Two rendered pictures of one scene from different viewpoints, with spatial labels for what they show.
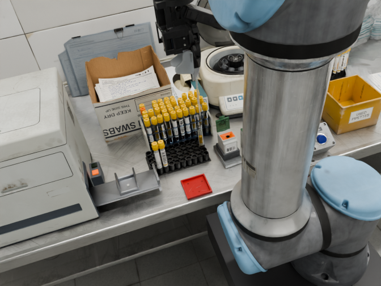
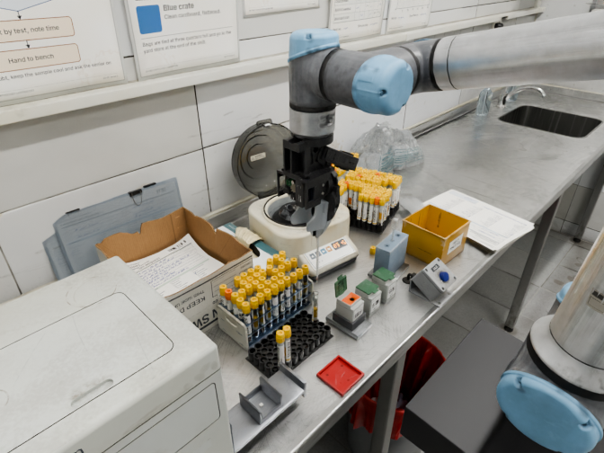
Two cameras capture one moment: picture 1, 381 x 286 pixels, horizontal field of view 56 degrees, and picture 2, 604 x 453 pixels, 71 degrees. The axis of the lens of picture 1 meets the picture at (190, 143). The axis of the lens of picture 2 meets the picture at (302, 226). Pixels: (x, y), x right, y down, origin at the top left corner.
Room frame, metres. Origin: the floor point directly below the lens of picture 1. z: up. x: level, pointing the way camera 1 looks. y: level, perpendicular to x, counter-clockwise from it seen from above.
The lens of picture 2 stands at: (0.22, 0.37, 1.58)
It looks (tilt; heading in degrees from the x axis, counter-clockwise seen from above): 32 degrees down; 326
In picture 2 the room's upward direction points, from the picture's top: straight up
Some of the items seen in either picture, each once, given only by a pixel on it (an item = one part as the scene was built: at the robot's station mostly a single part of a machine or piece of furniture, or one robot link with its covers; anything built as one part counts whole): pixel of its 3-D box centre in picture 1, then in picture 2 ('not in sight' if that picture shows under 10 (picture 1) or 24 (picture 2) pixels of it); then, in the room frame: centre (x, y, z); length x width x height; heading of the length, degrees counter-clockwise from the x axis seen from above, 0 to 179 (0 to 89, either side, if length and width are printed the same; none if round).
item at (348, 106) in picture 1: (347, 104); (433, 235); (0.84, -0.48, 0.93); 0.13 x 0.13 x 0.10; 10
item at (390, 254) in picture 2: not in sight; (390, 256); (0.84, -0.31, 0.92); 0.10 x 0.07 x 0.10; 109
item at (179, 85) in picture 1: (185, 86); (245, 252); (1.07, -0.01, 0.92); 0.24 x 0.12 x 0.10; 12
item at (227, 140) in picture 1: (227, 143); (349, 308); (0.75, -0.10, 0.92); 0.05 x 0.04 x 0.06; 14
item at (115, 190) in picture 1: (119, 186); (251, 411); (0.64, 0.20, 0.92); 0.21 x 0.07 x 0.05; 102
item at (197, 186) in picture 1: (196, 186); (340, 375); (0.64, 0.00, 0.88); 0.07 x 0.07 x 0.01; 12
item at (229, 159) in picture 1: (228, 151); (349, 318); (0.75, -0.10, 0.89); 0.09 x 0.05 x 0.04; 14
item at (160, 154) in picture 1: (175, 144); (290, 328); (0.76, 0.04, 0.93); 0.17 x 0.09 x 0.11; 102
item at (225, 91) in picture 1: (237, 76); (303, 227); (1.06, -0.19, 0.94); 0.30 x 0.24 x 0.12; 3
